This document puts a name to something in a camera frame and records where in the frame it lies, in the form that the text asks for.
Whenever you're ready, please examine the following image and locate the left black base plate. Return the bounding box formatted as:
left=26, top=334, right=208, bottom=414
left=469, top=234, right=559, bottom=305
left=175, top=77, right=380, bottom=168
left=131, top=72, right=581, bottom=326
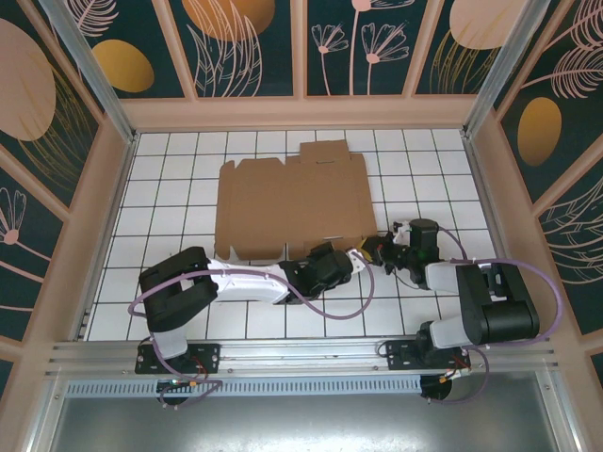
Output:
left=135, top=342, right=222, bottom=376

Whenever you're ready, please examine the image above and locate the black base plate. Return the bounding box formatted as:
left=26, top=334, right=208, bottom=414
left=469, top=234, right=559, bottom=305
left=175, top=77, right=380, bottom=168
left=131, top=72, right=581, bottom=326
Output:
left=135, top=342, right=222, bottom=376
left=384, top=338, right=472, bottom=373

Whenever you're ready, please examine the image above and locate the brown cardboard paper box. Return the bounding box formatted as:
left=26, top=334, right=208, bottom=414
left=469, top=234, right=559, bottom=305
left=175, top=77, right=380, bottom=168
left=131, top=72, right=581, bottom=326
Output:
left=214, top=140, right=378, bottom=263

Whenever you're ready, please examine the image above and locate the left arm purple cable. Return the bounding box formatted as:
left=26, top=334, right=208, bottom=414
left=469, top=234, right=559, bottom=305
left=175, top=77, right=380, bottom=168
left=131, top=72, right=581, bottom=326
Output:
left=127, top=253, right=377, bottom=411

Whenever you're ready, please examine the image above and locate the aluminium mounting rail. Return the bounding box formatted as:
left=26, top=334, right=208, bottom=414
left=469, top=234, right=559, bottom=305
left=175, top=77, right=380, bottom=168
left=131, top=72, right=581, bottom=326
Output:
left=44, top=333, right=562, bottom=378

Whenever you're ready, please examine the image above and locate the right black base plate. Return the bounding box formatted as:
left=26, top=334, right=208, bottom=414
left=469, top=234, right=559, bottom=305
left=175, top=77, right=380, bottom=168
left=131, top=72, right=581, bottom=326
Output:
left=384, top=338, right=472, bottom=373

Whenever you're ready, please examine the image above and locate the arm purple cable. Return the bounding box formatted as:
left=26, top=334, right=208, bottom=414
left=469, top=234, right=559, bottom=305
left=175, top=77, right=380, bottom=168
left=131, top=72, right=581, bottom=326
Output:
left=426, top=225, right=564, bottom=406
left=127, top=253, right=377, bottom=411

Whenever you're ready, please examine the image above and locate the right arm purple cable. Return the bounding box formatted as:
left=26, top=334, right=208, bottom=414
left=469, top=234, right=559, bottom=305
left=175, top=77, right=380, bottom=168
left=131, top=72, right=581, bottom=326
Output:
left=426, top=225, right=564, bottom=406

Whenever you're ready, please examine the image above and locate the aluminium frame post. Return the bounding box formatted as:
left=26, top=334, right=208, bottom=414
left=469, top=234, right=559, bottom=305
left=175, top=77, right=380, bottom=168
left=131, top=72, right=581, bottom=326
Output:
left=37, top=0, right=138, bottom=145
left=461, top=0, right=552, bottom=137

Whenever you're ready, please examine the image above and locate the slotted grey cable duct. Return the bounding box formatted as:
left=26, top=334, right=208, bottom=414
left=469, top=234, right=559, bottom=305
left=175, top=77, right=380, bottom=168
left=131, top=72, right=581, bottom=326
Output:
left=65, top=375, right=423, bottom=396

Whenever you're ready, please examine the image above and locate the grey metal sheet panel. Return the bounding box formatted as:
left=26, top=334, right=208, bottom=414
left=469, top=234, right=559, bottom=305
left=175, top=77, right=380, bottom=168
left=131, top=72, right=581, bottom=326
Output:
left=27, top=371, right=583, bottom=452

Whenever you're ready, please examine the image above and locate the aluminium table side rail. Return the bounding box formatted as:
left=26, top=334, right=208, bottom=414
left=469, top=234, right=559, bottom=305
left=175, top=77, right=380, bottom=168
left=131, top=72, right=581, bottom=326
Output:
left=70, top=133, right=139, bottom=341
left=463, top=133, right=532, bottom=334

